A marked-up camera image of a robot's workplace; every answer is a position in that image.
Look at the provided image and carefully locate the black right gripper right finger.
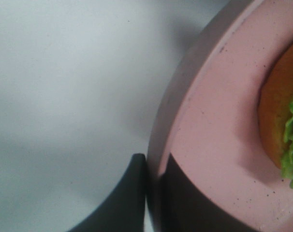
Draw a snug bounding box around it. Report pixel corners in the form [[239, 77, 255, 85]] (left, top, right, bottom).
[[161, 154, 259, 232]]

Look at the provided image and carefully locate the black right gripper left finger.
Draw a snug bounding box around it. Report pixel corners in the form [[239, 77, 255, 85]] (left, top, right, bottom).
[[70, 154, 147, 232]]

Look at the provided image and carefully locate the pink round plate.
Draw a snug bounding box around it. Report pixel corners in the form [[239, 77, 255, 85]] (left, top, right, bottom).
[[147, 0, 293, 232]]

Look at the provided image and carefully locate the burger with lettuce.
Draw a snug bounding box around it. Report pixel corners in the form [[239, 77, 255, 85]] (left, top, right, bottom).
[[258, 44, 293, 189]]

